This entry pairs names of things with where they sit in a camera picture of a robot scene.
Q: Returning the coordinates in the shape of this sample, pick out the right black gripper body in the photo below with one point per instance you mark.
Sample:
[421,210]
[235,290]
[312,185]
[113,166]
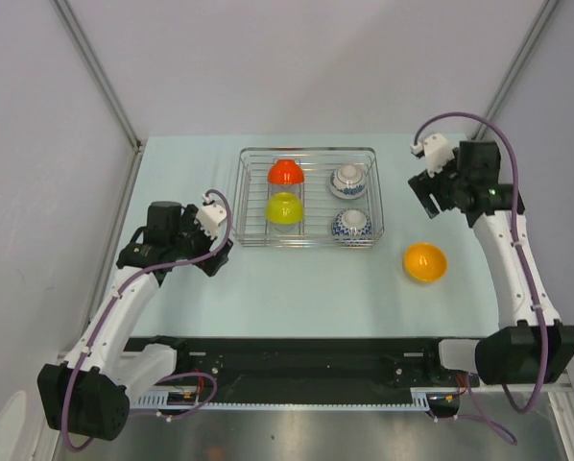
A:
[443,185]

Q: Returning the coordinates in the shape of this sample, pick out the blue white patterned bowl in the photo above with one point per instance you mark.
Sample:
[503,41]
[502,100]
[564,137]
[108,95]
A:
[348,182]

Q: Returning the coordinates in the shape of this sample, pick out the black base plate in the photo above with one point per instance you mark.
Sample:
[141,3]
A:
[312,371]

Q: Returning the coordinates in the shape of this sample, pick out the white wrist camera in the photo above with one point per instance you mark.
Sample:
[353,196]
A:
[211,216]
[436,150]

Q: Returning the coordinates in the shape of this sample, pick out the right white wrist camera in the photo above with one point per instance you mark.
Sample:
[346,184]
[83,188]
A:
[436,150]

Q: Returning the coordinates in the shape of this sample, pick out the wire dish rack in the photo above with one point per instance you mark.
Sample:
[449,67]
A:
[320,205]

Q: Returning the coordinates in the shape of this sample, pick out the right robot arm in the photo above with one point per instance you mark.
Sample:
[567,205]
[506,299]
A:
[532,343]

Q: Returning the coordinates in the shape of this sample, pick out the orange-yellow bowl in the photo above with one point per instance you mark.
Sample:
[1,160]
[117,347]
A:
[424,262]

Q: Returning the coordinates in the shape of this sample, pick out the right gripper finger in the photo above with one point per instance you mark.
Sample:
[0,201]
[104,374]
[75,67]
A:
[431,208]
[420,184]

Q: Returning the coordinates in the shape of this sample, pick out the aluminium frame rail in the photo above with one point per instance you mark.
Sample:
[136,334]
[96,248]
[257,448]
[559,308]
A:
[563,384]

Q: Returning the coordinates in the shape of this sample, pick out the yellow-green bowl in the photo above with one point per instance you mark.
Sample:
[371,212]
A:
[284,208]

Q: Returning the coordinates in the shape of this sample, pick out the red-orange bowl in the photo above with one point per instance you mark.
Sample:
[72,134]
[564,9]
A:
[284,172]

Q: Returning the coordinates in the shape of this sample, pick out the white cable duct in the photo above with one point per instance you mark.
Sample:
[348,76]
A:
[179,401]

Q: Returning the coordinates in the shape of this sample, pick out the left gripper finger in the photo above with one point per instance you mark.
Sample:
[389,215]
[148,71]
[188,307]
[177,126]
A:
[222,255]
[211,268]

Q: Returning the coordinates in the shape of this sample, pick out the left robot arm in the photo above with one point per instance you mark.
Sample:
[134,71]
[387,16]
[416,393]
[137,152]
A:
[90,393]

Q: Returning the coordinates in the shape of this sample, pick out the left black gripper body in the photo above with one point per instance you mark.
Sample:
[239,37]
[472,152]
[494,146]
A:
[194,243]

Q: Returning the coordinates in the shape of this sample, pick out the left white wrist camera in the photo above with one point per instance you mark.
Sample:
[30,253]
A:
[211,216]

